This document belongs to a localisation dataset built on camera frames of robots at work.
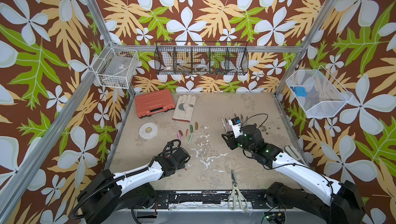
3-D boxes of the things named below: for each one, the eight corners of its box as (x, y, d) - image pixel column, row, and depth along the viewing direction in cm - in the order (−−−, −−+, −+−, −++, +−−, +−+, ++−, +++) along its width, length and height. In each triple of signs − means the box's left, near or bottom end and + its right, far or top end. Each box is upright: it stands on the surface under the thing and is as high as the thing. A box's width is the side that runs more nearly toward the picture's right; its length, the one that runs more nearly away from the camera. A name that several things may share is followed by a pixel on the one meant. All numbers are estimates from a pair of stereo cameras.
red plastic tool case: (139, 119, 107) (137, 115, 103) (136, 100, 118) (134, 96, 114) (176, 109, 113) (175, 105, 109) (170, 92, 123) (169, 88, 119)
